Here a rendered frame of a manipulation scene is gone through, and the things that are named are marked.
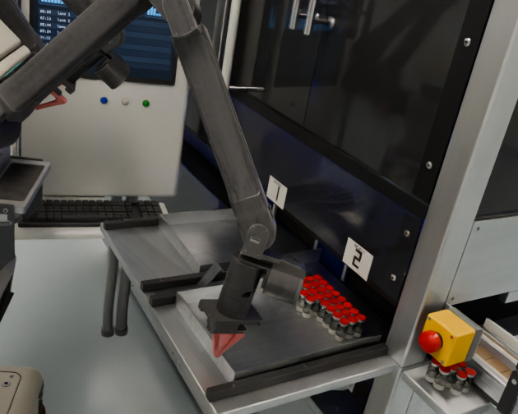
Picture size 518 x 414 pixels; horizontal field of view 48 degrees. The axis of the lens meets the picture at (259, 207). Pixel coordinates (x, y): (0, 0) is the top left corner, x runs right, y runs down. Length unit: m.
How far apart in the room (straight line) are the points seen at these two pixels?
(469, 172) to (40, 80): 0.72
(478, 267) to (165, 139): 1.02
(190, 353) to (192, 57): 0.54
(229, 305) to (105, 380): 1.42
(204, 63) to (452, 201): 0.48
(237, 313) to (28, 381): 1.08
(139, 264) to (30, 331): 1.30
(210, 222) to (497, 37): 0.90
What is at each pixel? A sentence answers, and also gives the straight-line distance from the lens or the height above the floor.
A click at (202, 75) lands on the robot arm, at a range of 0.95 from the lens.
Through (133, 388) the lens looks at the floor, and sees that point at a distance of 2.35.
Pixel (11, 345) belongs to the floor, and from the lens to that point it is 2.55.
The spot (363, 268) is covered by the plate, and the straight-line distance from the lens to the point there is 1.25.
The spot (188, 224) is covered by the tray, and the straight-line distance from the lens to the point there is 1.57.
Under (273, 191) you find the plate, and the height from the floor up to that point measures 1.02.
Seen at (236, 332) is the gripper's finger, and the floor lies 0.98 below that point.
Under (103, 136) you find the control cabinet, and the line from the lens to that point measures 1.79.
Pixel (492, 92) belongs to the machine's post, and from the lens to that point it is 1.01.
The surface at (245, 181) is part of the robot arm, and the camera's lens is 0.95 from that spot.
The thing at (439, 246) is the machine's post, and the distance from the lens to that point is 1.09.
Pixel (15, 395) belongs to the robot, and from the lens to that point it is 1.93.
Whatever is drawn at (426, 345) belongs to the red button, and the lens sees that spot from 1.11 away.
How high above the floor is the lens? 1.59
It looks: 24 degrees down
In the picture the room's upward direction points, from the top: 10 degrees clockwise
